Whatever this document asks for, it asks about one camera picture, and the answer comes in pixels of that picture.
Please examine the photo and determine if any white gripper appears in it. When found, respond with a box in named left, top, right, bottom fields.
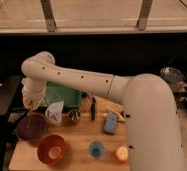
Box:
left=22, top=95, right=43, bottom=111

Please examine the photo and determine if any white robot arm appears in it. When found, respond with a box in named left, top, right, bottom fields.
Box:
left=21, top=51, right=186, bottom=171

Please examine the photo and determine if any purple bowl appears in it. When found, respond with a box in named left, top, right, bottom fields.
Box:
left=16, top=114, right=47, bottom=141

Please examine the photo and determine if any orange bowl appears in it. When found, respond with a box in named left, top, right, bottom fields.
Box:
left=37, top=135, right=67, bottom=165

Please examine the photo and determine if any green plastic tray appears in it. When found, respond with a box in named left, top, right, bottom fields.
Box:
left=41, top=83, right=82, bottom=109

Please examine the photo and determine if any white measuring cup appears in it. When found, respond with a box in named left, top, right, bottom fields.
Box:
left=45, top=101, right=64, bottom=125

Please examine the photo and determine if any black chair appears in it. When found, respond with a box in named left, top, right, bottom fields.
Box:
left=0, top=76, right=21, bottom=171

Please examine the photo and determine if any small metal cup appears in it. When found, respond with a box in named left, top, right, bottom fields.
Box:
left=68, top=109, right=81, bottom=123

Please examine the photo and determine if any wooden cutting board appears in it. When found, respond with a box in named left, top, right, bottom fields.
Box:
left=9, top=97, right=130, bottom=171

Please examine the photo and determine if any blue cup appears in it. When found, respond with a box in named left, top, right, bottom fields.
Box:
left=89, top=141, right=105, bottom=159

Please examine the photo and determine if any blue sponge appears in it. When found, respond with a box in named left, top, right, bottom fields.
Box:
left=103, top=113, right=117, bottom=135

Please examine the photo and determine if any yellow banana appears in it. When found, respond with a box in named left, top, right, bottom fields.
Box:
left=103, top=106, right=125, bottom=123

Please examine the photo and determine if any red yellow apple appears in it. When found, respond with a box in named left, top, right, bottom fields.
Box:
left=115, top=146, right=129, bottom=163

